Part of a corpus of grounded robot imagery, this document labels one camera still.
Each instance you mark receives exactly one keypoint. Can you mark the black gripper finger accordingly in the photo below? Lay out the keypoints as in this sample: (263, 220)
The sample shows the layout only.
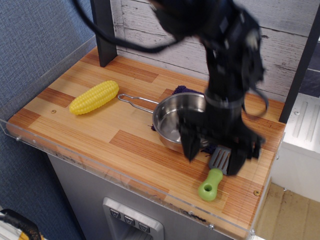
(190, 142)
(237, 159)

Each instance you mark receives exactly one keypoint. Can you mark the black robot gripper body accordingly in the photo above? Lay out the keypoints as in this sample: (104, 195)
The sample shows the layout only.
(221, 122)

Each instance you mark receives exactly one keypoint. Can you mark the green handled grey spatula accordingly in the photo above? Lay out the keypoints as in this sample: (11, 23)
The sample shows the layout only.
(218, 165)

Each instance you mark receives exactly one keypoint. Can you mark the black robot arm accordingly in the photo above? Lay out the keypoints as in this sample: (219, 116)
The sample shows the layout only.
(231, 38)

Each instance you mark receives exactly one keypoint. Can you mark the purple cloth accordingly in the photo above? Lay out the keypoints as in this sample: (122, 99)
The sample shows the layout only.
(186, 90)

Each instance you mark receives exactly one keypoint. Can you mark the stainless steel saucepan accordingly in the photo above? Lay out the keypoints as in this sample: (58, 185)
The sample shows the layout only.
(170, 117)

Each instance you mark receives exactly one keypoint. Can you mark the white grooved side counter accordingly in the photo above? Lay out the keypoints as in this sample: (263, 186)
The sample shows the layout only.
(297, 163)

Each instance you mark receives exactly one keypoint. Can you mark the yellow plastic corn cob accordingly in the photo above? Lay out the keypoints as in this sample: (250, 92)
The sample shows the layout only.
(94, 98)

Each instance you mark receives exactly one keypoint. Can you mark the silver ice dispenser panel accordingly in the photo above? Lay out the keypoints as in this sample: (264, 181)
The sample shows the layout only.
(126, 223)

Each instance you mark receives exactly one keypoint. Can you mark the grey toy fridge cabinet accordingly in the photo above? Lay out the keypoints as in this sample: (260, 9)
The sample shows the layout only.
(86, 192)

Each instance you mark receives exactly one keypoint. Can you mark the yellow object bottom left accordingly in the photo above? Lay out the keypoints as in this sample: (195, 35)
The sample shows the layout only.
(23, 236)

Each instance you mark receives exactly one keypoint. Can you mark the dark right shelf post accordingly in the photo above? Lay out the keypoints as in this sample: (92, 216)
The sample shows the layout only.
(301, 69)

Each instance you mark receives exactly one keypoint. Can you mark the dark shelf post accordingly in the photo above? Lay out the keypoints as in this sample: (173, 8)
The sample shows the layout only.
(102, 18)
(301, 69)

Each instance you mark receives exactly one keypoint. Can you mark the dark left shelf post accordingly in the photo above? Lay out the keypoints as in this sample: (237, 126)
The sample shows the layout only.
(102, 18)

